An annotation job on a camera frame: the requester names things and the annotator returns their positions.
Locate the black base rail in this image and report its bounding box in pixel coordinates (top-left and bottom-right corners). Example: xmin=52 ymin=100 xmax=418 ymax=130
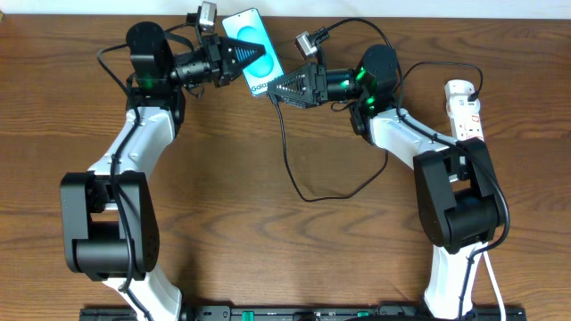
xmin=79 ymin=303 xmax=527 ymax=321

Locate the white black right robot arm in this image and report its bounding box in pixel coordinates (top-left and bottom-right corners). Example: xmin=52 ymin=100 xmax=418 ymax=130
xmin=268 ymin=45 xmax=510 ymax=320

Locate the black charger cable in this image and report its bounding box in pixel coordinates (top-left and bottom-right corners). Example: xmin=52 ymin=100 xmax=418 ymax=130
xmin=269 ymin=62 xmax=484 ymax=203

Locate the white power strip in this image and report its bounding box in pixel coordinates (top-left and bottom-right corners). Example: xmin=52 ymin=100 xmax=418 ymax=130
xmin=444 ymin=79 xmax=484 ymax=140

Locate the white power strip cord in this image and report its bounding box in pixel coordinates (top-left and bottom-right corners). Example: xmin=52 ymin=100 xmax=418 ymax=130
xmin=479 ymin=243 xmax=508 ymax=321

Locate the silver Galaxy smartphone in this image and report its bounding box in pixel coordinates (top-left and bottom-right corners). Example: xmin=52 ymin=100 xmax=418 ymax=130
xmin=222 ymin=8 xmax=284 ymax=96

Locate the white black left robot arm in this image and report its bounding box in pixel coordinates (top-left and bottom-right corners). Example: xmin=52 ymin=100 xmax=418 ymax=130
xmin=60 ymin=21 xmax=265 ymax=320

